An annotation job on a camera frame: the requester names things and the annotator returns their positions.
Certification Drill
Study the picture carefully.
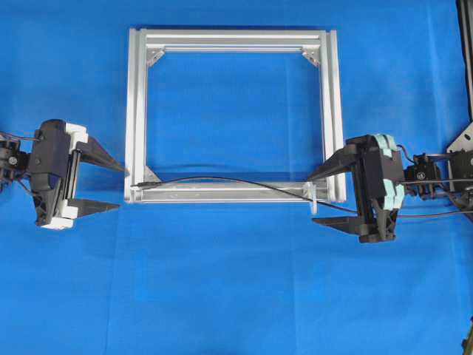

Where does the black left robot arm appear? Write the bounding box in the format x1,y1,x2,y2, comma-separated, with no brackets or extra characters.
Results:
1,120,126,230

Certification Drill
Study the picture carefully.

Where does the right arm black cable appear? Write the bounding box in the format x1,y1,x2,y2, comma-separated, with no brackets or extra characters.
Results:
397,146,473,219

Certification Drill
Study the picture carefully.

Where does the black metal stand bracket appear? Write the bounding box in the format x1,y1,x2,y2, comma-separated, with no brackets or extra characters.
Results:
445,0,473,215

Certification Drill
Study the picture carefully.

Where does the black wire with metal plug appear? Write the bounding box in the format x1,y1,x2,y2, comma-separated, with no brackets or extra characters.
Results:
129,176,360,214

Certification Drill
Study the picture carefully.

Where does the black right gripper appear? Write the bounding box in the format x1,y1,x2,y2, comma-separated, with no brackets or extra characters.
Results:
307,134,405,243

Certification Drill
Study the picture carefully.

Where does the aluminium extrusion frame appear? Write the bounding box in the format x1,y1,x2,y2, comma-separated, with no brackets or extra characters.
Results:
123,28,347,205

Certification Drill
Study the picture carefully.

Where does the white string loop holder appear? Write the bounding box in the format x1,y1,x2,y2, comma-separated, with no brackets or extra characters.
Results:
302,181,317,214

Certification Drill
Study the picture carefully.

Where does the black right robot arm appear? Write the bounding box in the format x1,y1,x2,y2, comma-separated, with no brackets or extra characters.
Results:
310,134,472,243

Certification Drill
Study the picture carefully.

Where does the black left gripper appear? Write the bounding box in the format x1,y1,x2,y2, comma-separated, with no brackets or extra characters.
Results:
28,120,127,230

